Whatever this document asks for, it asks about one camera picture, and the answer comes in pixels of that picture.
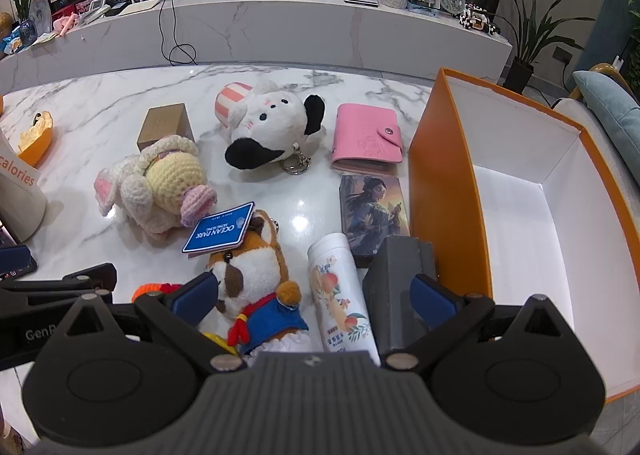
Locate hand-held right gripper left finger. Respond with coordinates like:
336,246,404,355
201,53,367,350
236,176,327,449
47,271,246,376

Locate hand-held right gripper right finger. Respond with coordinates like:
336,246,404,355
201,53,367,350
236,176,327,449
382,274,576,376

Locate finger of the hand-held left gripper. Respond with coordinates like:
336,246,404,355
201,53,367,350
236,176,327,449
0,262,118,316

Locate dark grey block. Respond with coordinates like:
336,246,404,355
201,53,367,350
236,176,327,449
362,236,437,361

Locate white bottle with peach print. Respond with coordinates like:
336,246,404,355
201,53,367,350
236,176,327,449
306,232,381,366

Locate cream pink crochet doll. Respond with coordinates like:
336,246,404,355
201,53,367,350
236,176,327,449
95,138,217,236

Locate orange cardboard box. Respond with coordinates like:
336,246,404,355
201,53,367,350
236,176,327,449
409,66,640,406

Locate pink snap wallet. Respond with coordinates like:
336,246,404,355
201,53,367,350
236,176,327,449
330,102,405,175

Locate orange toy piece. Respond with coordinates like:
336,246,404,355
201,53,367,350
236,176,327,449
132,282,173,306

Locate brown plush dog blue outfit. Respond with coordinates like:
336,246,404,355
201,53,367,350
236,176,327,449
202,209,311,356

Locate blue card tag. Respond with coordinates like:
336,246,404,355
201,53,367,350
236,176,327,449
181,202,256,256

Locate illustrated warrior card box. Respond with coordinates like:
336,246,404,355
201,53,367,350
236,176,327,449
339,174,412,268

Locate white tumbler orange lettering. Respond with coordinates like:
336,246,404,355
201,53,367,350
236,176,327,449
0,128,48,242

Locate small brown cardboard box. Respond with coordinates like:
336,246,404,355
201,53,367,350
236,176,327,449
137,104,196,152

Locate wooden chair white seat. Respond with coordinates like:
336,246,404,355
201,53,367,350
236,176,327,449
550,62,640,196

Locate long-leaf plant in black pot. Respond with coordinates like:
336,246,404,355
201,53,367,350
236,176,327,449
492,0,596,93

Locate pink toy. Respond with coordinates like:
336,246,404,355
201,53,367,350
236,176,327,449
52,12,81,36

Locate blue cushion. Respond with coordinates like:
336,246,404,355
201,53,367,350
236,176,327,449
571,70,640,166

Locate white marble tv cabinet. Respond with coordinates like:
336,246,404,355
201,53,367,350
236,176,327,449
0,0,513,93

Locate black white toy model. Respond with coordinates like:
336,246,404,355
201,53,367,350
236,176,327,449
459,5,502,36

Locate black power cable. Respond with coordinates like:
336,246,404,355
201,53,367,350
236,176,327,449
159,0,198,67

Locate small white frame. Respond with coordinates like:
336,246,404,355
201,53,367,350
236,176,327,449
85,0,111,23

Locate potted plant beside picture frame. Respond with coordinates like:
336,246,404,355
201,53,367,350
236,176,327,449
7,0,53,43

